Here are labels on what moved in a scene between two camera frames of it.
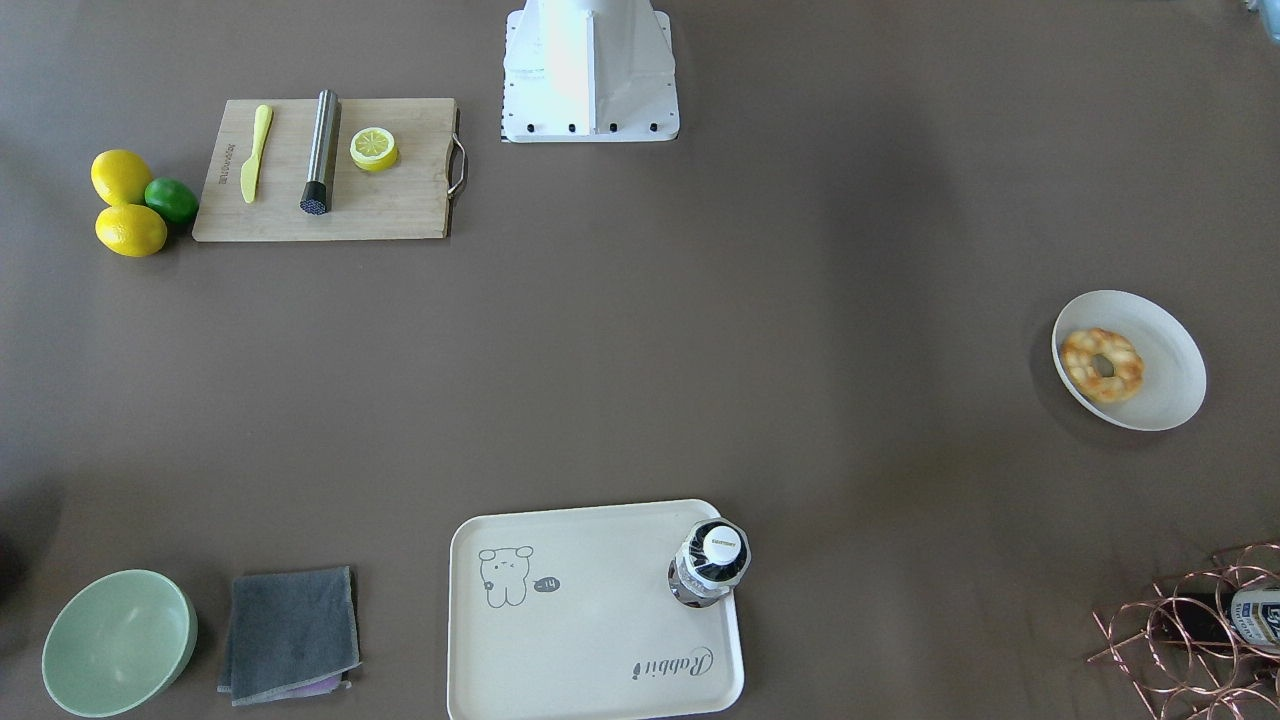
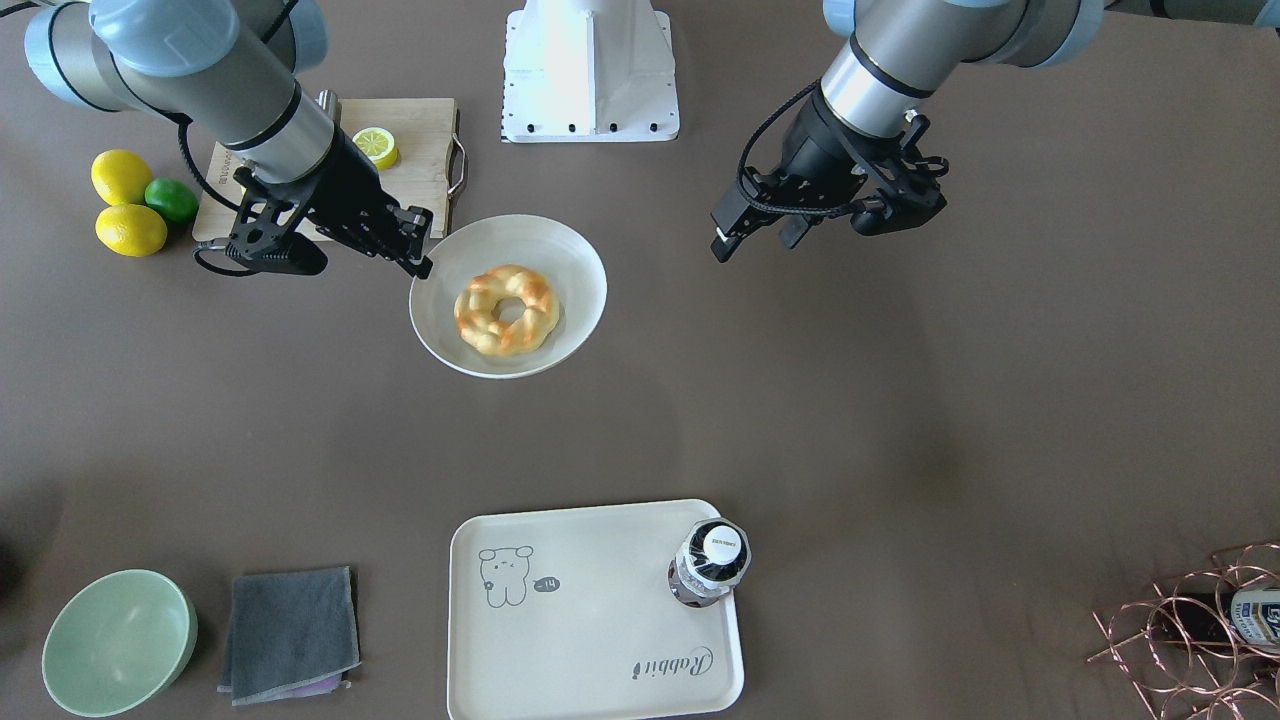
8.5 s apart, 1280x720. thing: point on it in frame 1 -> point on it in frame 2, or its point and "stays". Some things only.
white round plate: x=1129 y=359 -> x=567 y=260
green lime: x=172 y=200 stays
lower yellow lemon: x=131 y=230 stays
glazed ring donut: x=1077 y=353 -> x=475 y=318
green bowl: x=118 y=643 stays
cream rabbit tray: x=569 y=613 stays
